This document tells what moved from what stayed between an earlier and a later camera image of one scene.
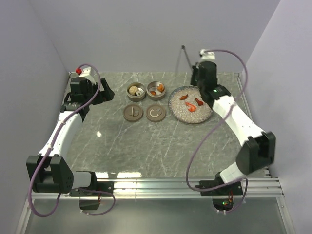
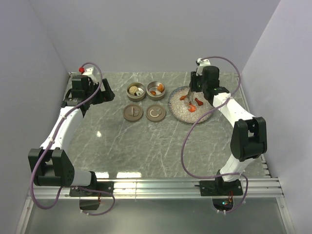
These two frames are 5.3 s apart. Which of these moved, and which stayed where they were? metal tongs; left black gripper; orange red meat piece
Moved: metal tongs
Stayed: orange red meat piece; left black gripper
